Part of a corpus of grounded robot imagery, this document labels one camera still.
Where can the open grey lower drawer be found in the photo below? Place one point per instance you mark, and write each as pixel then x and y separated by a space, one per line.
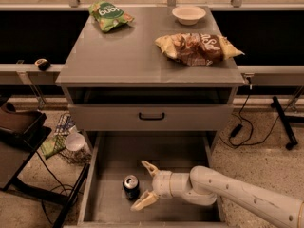
pixel 119 154

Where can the brown and yellow snack bag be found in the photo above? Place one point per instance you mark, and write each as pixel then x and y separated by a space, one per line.
pixel 196 49

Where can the green chip bag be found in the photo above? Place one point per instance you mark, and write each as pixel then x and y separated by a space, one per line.
pixel 108 15

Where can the white cup in basket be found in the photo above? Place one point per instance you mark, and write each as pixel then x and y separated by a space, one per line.
pixel 75 142

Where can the blue pepsi can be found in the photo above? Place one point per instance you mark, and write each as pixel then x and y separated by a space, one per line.
pixel 131 186

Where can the black side table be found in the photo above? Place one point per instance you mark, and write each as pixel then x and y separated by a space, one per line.
pixel 21 134

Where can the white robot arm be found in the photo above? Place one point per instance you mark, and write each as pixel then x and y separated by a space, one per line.
pixel 202 185

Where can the white bowl on counter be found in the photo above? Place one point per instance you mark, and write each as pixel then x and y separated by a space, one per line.
pixel 188 15

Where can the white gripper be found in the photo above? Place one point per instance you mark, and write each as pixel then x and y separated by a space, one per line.
pixel 161 183

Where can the black drawer handle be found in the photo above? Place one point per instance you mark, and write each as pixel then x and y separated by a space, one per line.
pixel 151 117

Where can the closed grey drawer front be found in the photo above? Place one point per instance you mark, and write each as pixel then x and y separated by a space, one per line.
pixel 93 117

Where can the black stand leg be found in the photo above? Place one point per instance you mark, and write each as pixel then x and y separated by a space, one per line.
pixel 287 121

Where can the green packet on floor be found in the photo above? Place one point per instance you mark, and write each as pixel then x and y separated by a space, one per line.
pixel 53 146

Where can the grey drawer cabinet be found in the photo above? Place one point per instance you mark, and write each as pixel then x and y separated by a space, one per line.
pixel 125 67

